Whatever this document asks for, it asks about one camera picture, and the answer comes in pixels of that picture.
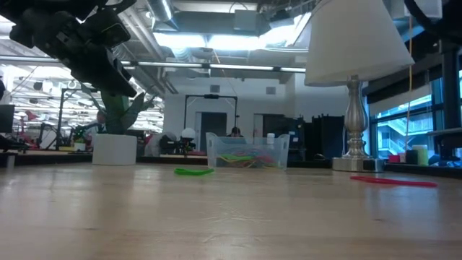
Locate black window column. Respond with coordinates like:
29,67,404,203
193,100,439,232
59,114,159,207
438,39,462,162

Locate white dome lamp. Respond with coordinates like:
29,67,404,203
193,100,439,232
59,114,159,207
180,126,198,152

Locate snake plant in white pot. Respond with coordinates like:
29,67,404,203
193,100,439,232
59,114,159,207
79,82,156,166

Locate black workstation frame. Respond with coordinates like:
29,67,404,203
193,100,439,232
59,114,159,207
56,87,100,151

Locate ceiling light strip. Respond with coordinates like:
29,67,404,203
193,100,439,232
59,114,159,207
0,55,307,74

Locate dark doorway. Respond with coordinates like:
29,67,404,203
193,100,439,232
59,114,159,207
199,110,229,147

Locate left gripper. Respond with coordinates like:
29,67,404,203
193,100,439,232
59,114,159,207
43,16,138,98

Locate light green cup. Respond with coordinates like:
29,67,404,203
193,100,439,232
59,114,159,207
412,144,430,166

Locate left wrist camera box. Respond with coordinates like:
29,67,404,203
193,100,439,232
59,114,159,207
94,12,133,48

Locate pale yellow rubber band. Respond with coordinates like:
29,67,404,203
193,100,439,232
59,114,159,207
223,158,279,169

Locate black monitor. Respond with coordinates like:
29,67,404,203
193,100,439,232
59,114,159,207
0,103,16,134

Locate grey ceiling duct box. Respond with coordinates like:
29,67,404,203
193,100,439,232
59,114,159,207
233,9,260,33

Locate red rubber band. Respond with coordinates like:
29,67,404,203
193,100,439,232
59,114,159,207
349,175,438,188

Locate green rubber band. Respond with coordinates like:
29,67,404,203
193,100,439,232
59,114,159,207
173,167,215,177
217,153,256,163

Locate rubber bands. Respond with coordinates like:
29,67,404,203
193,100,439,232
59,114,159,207
252,150,277,164

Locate black rectangular stand frame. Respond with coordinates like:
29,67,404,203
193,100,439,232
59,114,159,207
183,93,240,137

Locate black cabinets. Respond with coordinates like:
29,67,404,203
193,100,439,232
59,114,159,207
262,110,346,162

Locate table lamp white shade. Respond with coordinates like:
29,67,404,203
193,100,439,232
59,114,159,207
304,0,415,173

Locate clear plastic bin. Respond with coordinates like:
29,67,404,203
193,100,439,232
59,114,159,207
205,131,291,170

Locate black aluminium frame rail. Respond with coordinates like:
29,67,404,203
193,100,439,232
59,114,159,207
136,155,335,169

